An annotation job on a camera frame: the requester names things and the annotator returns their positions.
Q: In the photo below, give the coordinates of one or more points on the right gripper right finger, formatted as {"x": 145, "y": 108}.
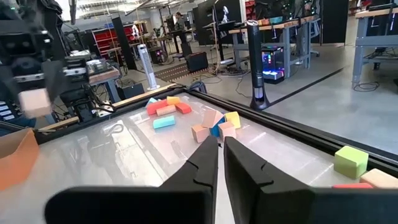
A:
{"x": 264, "y": 199}

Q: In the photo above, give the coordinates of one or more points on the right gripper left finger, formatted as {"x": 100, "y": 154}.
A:
{"x": 192, "y": 193}

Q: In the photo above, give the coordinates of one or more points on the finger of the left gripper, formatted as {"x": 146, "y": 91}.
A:
{"x": 6, "y": 87}
{"x": 53, "y": 77}

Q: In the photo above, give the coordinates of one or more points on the blue wooden block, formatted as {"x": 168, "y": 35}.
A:
{"x": 216, "y": 130}

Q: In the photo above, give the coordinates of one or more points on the teal long wooden block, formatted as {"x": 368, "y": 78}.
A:
{"x": 163, "y": 122}
{"x": 151, "y": 101}

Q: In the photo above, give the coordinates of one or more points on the natural wooden triangle block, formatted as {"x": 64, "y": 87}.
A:
{"x": 211, "y": 118}

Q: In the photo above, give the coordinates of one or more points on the natural long wooden block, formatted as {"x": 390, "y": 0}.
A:
{"x": 165, "y": 110}

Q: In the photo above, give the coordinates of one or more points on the red-orange long wooden block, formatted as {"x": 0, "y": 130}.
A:
{"x": 157, "y": 106}

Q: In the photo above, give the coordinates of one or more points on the light green wooden cube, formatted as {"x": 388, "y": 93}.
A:
{"x": 350, "y": 161}

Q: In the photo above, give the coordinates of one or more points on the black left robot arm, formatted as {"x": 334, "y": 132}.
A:
{"x": 77, "y": 105}

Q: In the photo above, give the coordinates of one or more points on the wooden bench with equipment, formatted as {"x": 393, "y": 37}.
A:
{"x": 99, "y": 76}

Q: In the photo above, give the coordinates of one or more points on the red storage bin shelf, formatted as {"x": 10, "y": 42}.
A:
{"x": 105, "y": 40}

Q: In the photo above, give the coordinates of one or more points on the white work surface sheet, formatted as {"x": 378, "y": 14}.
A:
{"x": 124, "y": 161}

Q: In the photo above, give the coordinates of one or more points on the black tall panel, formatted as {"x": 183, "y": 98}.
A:
{"x": 122, "y": 43}

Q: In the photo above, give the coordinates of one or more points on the orange plastic tray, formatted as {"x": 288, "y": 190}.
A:
{"x": 18, "y": 165}

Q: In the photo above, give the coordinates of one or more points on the small black box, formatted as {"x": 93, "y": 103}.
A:
{"x": 133, "y": 91}

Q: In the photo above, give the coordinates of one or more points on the yellow-orange wooden cube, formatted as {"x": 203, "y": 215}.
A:
{"x": 233, "y": 119}

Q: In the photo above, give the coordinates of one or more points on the red flat wooden block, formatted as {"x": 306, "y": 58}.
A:
{"x": 183, "y": 108}

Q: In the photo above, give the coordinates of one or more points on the yellow-orange wooden block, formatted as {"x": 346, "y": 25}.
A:
{"x": 173, "y": 100}

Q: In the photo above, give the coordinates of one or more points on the white tower fan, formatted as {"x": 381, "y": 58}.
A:
{"x": 147, "y": 68}

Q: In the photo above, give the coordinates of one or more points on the black clamp hook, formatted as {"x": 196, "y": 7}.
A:
{"x": 197, "y": 87}

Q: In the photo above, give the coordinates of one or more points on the black speaker box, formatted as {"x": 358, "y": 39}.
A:
{"x": 196, "y": 61}

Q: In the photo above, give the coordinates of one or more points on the lit computer case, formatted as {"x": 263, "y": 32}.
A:
{"x": 273, "y": 65}

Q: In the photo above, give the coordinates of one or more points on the black tower fan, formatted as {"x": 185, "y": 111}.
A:
{"x": 258, "y": 62}

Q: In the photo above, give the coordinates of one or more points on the person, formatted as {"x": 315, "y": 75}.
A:
{"x": 180, "y": 21}

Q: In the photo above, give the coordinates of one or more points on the black partition panel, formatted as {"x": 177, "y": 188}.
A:
{"x": 205, "y": 25}

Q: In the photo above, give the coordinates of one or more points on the grey wooden-top workbench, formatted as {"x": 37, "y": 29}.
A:
{"x": 373, "y": 18}
{"x": 273, "y": 28}

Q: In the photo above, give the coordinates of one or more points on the black metal table frame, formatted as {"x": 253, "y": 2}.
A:
{"x": 280, "y": 124}

